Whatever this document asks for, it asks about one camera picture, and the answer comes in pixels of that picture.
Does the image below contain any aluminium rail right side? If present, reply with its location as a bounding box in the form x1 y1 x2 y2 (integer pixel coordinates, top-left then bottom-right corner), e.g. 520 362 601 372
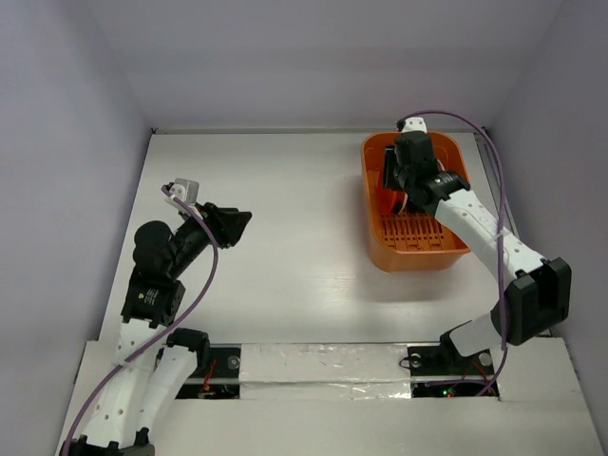
474 133 501 217

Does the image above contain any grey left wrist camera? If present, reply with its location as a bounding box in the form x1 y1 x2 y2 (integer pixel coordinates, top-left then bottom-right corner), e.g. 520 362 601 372
162 178 200 205

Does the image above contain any orange plastic dish rack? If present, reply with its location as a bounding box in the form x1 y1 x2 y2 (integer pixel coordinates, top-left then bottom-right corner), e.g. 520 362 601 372
360 131 470 272

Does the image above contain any silver tape covered board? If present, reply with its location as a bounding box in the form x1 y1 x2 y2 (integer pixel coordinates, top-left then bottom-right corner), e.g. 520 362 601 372
238 344 411 401

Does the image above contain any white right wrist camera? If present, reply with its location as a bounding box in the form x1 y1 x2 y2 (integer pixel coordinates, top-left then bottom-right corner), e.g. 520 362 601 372
396 116 428 134

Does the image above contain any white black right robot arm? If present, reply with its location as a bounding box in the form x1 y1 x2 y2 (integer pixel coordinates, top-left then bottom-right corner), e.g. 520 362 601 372
382 129 572 372

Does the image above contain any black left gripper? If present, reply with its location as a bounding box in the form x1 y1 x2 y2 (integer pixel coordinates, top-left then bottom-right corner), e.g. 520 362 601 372
167 200 250 276

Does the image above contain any orange plastic plate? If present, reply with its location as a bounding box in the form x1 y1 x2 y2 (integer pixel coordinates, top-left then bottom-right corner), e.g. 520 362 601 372
376 185 407 216

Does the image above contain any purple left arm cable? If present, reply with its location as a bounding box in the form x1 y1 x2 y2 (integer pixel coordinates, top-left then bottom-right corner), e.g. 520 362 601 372
59 187 220 456

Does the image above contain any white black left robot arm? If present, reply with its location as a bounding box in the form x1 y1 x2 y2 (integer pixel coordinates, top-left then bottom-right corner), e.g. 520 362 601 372
60 202 253 455

